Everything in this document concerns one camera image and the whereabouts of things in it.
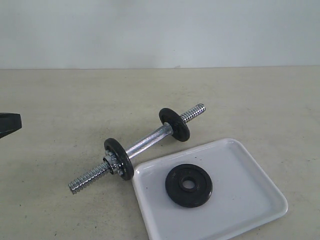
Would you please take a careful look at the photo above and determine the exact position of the black weight plate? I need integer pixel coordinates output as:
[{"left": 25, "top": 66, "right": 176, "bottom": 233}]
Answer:
[
  {"left": 104, "top": 138, "right": 134, "bottom": 181},
  {"left": 165, "top": 164, "right": 213, "bottom": 208}
]

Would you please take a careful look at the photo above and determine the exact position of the chrome star collar nut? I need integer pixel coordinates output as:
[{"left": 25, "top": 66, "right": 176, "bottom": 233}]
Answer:
[{"left": 103, "top": 150, "right": 119, "bottom": 175}]

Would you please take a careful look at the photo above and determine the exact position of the chrome threaded dumbbell bar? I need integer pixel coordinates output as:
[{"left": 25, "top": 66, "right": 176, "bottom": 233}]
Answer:
[{"left": 68, "top": 103, "right": 206, "bottom": 194}]

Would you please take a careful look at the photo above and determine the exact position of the white rectangular tray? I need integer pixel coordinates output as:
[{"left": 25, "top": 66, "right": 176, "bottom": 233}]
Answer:
[{"left": 132, "top": 138, "right": 288, "bottom": 240}]

